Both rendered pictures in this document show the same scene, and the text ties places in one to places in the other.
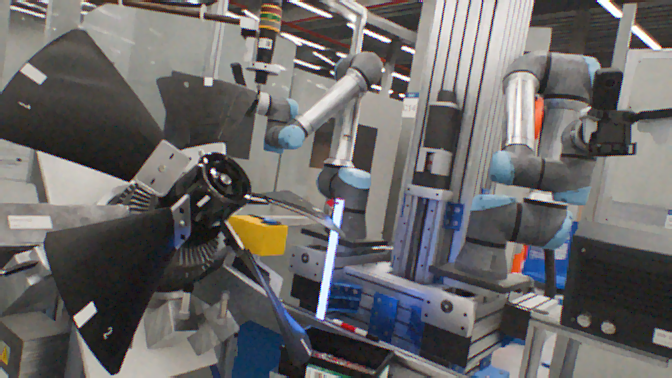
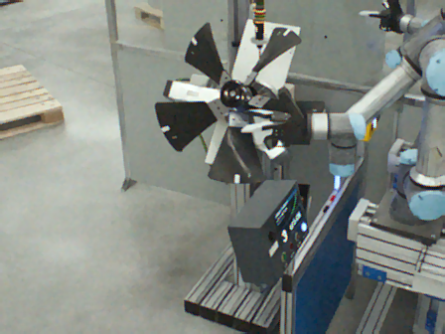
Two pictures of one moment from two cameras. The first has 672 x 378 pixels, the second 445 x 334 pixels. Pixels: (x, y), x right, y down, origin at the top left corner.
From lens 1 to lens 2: 232 cm
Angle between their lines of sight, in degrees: 77
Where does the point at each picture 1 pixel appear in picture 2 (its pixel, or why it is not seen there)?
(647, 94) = not seen: outside the picture
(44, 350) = not seen: hidden behind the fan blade
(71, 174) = (242, 71)
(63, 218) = (203, 93)
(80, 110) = (203, 56)
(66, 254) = (160, 109)
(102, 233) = (172, 105)
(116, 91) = (212, 49)
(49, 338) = not seen: hidden behind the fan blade
